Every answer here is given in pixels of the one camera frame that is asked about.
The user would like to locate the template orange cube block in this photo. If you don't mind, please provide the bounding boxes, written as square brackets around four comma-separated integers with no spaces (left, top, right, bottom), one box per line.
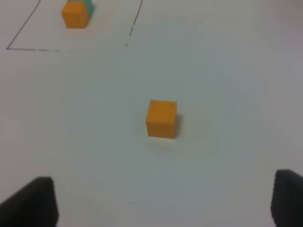
[61,1,89,29]

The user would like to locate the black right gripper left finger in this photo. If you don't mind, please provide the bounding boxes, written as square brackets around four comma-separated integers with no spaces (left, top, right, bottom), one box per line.
[0,177,59,227]

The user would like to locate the template teal cube block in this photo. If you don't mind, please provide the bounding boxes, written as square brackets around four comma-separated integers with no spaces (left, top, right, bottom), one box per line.
[68,0,94,17]

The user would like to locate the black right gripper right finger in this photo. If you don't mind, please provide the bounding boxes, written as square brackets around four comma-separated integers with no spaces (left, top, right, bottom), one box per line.
[270,169,303,227]

